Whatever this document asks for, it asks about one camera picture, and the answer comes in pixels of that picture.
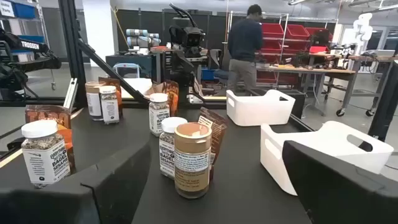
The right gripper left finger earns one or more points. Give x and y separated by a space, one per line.
77 205

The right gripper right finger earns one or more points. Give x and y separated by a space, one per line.
342 199

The orange taco seasoning packet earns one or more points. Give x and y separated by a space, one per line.
116 85
46 113
217 130
172 93

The bagel seasoning jar white lid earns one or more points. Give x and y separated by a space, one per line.
168 149
109 109
158 119
46 161

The brown-lidded spice jar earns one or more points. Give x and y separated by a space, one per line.
192 168
92 104

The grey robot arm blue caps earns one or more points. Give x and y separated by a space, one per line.
141 40

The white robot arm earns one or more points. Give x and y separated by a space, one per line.
362 29

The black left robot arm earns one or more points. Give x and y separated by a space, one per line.
180 22

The blue storage bin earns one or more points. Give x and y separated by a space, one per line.
34 38
25 11
207 74

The light blue chair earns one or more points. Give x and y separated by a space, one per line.
126 65

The person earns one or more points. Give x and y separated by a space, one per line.
244 40

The white plastic bin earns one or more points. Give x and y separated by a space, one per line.
273 155
258 109

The wooden workbench on casters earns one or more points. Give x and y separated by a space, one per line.
311 71
373 58

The white label sign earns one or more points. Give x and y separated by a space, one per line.
6 8

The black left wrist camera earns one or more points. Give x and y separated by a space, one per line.
193 38

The black diagonal frame brace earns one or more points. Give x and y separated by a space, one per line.
109 70

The black frame post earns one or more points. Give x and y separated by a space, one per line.
72 46
385 105

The silver aluminium bracket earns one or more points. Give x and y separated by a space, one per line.
71 93

